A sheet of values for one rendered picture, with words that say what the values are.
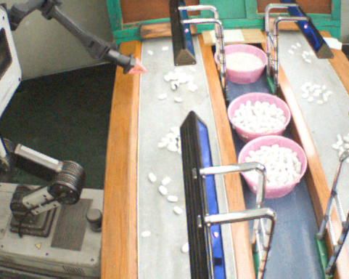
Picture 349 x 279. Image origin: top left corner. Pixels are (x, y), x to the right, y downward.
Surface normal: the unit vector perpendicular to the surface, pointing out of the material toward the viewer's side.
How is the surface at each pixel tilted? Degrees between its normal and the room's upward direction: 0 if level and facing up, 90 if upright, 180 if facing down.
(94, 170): 0
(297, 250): 0
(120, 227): 0
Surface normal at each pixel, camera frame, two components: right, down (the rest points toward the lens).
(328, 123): -0.10, -0.75
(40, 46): 0.07, 0.65
